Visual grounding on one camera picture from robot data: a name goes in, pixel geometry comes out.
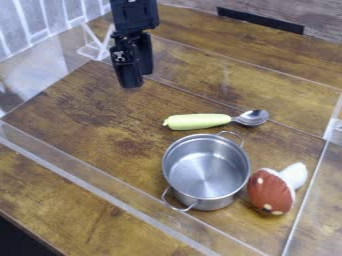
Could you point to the clear acrylic barrier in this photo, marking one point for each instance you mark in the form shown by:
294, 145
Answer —
315, 235
193, 232

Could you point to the clear acrylic right barrier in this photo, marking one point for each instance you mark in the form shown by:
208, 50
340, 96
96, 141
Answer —
315, 235

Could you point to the red plush mushroom toy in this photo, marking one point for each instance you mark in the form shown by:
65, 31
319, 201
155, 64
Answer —
271, 188

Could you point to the clear acrylic front barrier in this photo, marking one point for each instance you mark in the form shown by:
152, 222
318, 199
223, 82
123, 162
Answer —
193, 232

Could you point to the clear acrylic triangle bracket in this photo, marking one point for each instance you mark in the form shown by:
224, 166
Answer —
95, 48

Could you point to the black strip on table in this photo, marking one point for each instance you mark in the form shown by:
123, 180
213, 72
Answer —
259, 20

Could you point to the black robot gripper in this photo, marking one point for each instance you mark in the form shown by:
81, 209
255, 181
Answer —
132, 59

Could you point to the green handled metal spoon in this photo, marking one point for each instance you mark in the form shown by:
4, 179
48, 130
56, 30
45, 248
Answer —
200, 121

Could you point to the small steel pot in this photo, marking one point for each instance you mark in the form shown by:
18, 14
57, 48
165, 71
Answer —
205, 168

